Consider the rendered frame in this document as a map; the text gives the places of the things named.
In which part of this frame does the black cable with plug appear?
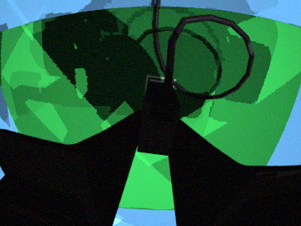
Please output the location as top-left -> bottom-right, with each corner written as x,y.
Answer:
137,0 -> 255,156

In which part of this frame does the green circuit board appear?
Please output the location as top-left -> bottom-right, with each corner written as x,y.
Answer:
0,6 -> 301,210

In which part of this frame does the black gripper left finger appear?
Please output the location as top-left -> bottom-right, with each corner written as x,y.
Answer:
0,110 -> 142,226

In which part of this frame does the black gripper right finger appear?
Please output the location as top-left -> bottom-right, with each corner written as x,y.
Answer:
168,118 -> 301,226

